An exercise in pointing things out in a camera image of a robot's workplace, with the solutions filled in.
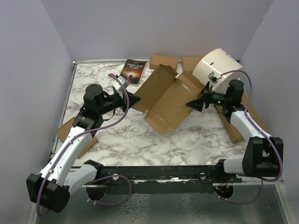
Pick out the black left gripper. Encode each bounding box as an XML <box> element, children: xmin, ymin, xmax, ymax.
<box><xmin>98</xmin><ymin>89</ymin><xmax>142</xmax><ymax>115</ymax></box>

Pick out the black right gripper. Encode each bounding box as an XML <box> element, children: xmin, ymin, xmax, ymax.
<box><xmin>186</xmin><ymin>82</ymin><xmax>230</xmax><ymax>112</ymax></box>

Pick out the cardboard box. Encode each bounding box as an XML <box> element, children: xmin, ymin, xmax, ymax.
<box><xmin>149</xmin><ymin>54</ymin><xmax>179</xmax><ymax>70</ymax></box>
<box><xmin>133</xmin><ymin>64</ymin><xmax>205</xmax><ymax>134</ymax></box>
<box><xmin>181</xmin><ymin>56</ymin><xmax>203</xmax><ymax>73</ymax></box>
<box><xmin>55</xmin><ymin>116</ymin><xmax>99</xmax><ymax>159</ymax></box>
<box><xmin>215</xmin><ymin>94</ymin><xmax>271</xmax><ymax>143</ymax></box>

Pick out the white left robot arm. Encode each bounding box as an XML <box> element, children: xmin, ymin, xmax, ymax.
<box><xmin>26</xmin><ymin>84</ymin><xmax>141</xmax><ymax>217</ymax></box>

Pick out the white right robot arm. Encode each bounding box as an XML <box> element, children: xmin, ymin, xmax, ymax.
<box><xmin>186</xmin><ymin>79</ymin><xmax>284</xmax><ymax>182</ymax></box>

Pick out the Three Days To See book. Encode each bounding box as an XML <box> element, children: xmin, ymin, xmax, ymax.
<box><xmin>120</xmin><ymin>59</ymin><xmax>147</xmax><ymax>86</ymax></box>

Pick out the white cylindrical drum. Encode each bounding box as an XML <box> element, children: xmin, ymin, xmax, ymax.
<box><xmin>192</xmin><ymin>48</ymin><xmax>244</xmax><ymax>94</ymax></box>

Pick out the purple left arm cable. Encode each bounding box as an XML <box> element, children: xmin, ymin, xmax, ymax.
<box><xmin>36</xmin><ymin>74</ymin><xmax>133</xmax><ymax>217</ymax></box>

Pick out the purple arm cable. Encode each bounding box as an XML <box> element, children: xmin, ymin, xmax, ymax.
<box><xmin>36</xmin><ymin>74</ymin><xmax>133</xmax><ymax>217</ymax></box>
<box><xmin>214</xmin><ymin>70</ymin><xmax>283</xmax><ymax>205</ymax></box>

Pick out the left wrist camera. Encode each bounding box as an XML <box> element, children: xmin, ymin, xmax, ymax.
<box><xmin>108</xmin><ymin>73</ymin><xmax>129</xmax><ymax>95</ymax></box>

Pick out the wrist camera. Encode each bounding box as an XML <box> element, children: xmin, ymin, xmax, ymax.
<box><xmin>108</xmin><ymin>73</ymin><xmax>129</xmax><ymax>95</ymax></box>
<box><xmin>208</xmin><ymin>72</ymin><xmax>222</xmax><ymax>84</ymax></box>

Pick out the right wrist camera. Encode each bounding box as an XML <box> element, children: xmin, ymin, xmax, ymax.
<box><xmin>208</xmin><ymin>72</ymin><xmax>222</xmax><ymax>84</ymax></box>

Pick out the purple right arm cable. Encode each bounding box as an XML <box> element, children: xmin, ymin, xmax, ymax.
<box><xmin>214</xmin><ymin>70</ymin><xmax>283</xmax><ymax>205</ymax></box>

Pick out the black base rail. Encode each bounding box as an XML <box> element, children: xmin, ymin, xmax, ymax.
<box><xmin>84</xmin><ymin>165</ymin><xmax>242</xmax><ymax>196</ymax></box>

